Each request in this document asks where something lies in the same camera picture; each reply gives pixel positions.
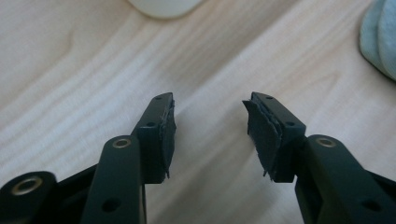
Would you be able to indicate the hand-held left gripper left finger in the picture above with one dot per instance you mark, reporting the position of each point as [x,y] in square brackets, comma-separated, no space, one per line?
[154,140]

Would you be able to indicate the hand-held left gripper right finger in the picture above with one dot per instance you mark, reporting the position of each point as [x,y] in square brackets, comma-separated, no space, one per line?
[280,140]

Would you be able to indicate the white round container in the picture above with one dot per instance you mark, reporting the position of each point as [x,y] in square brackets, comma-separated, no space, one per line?
[165,6]

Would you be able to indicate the light blue cloth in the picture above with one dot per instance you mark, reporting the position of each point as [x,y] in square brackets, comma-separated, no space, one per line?
[381,34]

